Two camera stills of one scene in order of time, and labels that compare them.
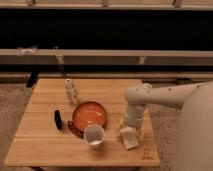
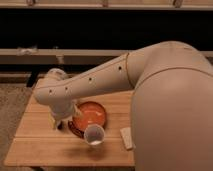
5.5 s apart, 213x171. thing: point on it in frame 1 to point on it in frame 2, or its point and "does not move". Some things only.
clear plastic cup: [94, 134] does not move
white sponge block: [129, 137] does not move
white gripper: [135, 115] to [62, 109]
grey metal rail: [104, 57] does not move
